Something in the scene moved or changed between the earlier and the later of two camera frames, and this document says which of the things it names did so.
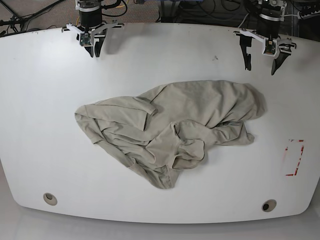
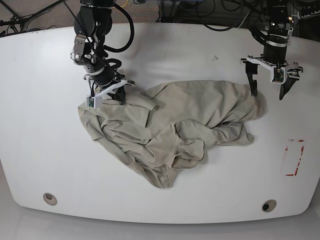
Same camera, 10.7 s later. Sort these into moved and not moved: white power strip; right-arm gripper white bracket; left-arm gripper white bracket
Moved: right-arm gripper white bracket; left-arm gripper white bracket
Not moved: white power strip
